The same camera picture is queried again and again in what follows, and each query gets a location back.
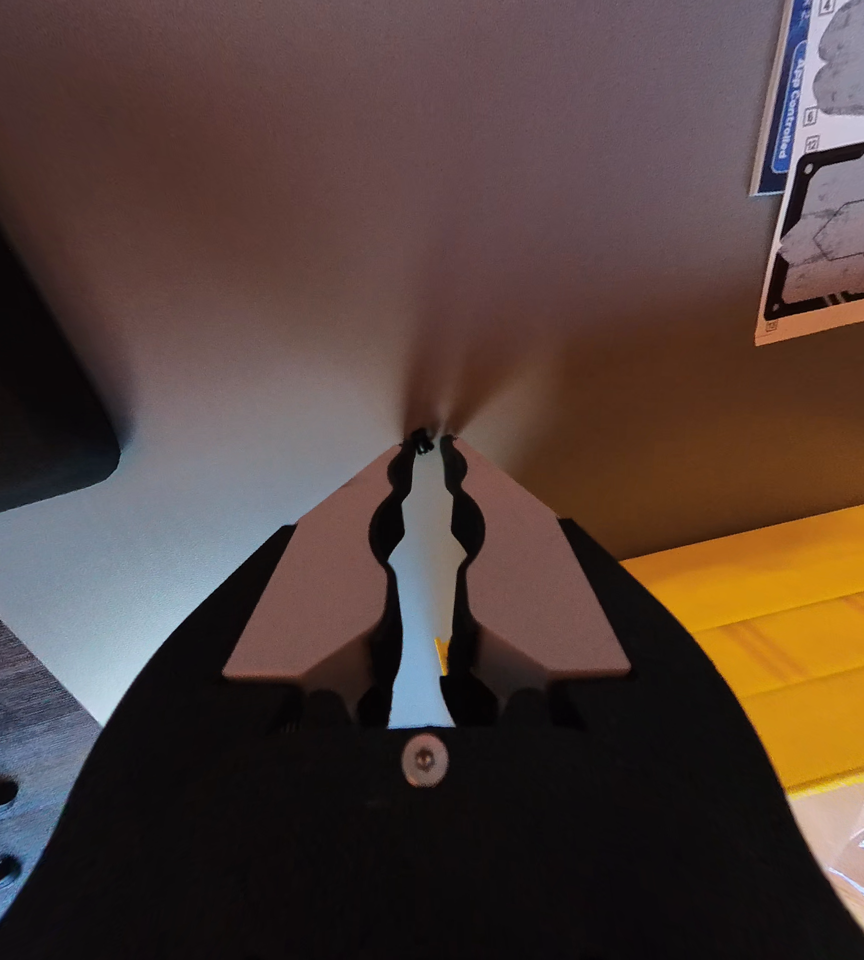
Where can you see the grey orange sticker sheet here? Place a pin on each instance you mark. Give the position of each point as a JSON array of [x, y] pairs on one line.
[[837, 225]]

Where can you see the yellow plastic bin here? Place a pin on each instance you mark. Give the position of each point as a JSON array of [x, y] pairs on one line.
[[777, 637]]

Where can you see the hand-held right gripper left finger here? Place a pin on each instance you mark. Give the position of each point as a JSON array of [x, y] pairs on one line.
[[304, 600]]

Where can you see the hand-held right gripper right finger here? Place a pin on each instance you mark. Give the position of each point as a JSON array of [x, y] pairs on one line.
[[544, 600]]

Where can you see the clear plastic parts bag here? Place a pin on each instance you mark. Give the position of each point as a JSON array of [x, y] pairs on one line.
[[852, 862]]

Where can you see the grey desk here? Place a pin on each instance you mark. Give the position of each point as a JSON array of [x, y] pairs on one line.
[[327, 225]]

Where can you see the blue kit manual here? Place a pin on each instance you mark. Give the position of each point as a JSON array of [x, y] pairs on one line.
[[781, 112]]

